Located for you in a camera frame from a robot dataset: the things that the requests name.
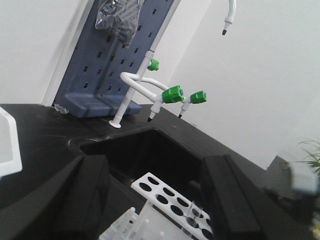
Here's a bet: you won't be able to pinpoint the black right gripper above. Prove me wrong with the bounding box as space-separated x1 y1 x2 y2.
200 155 320 240

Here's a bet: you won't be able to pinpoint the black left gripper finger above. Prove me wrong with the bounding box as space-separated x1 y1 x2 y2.
0 155 110 240

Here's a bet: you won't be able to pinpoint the clear glass test tube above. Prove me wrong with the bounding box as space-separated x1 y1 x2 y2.
185 200 204 229

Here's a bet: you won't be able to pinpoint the white test tube rack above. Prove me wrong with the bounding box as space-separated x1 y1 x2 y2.
99 172 214 240

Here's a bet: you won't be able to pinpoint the grey-blue pegboard drying rack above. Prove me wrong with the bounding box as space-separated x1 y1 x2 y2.
52 0 173 118

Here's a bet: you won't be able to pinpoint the right white storage bin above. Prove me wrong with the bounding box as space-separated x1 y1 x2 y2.
0 107 23 178

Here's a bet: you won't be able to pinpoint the black lab sink basin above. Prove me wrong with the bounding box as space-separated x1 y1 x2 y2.
80 129 202 195

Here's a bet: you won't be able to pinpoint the green potted plant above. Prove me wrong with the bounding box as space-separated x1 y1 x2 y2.
297 138 320 175

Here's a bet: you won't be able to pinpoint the white lab faucet green knobs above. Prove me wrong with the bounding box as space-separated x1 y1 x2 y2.
108 0 238 129

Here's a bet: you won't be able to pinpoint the plastic bag of pegs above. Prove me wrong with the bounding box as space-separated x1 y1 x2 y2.
95 0 145 48

